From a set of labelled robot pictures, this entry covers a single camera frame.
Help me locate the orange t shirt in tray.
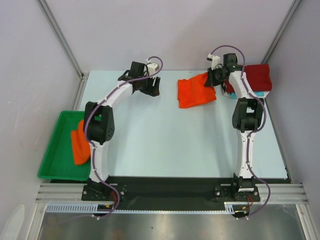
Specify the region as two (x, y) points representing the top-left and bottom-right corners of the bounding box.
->
(70, 119), (91, 166)

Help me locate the left aluminium corner post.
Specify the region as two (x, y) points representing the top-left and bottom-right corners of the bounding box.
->
(34, 0), (86, 78)

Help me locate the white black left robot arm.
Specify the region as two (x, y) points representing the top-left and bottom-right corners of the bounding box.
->
(81, 58), (163, 201)

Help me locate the right aluminium corner post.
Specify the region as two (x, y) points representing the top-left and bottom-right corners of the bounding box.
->
(261, 0), (303, 64)

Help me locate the folded dark red t shirt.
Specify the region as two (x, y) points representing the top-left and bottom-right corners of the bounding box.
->
(223, 63), (273, 94)

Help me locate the grey slotted cable duct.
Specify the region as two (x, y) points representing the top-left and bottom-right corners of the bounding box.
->
(46, 203), (240, 215)

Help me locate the orange t shirt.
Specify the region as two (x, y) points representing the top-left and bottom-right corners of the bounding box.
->
(70, 119), (91, 166)
(177, 72), (217, 109)

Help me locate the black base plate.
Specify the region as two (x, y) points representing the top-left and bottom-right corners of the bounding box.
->
(49, 176), (293, 213)

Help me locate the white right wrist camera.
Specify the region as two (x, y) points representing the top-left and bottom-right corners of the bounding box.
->
(207, 53), (221, 70)

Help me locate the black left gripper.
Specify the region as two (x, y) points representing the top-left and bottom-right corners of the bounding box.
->
(138, 72), (161, 97)

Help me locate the folded turquoise t shirt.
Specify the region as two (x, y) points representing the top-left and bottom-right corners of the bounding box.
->
(227, 91), (269, 99)

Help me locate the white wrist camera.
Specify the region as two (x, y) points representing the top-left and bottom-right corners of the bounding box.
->
(207, 53), (221, 70)
(146, 59), (160, 76)

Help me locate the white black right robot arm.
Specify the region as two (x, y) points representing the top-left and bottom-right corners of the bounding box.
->
(204, 53), (266, 202)

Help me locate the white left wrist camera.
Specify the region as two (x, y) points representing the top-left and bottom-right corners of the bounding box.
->
(146, 59), (160, 76)

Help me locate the green plastic tray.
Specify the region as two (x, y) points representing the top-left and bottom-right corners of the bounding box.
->
(37, 110), (91, 182)

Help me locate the aluminium corner post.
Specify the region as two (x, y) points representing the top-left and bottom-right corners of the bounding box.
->
(34, 0), (86, 78)
(261, 0), (303, 64)

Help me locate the aluminium front rail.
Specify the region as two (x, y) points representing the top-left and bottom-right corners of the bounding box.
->
(35, 183), (309, 204)

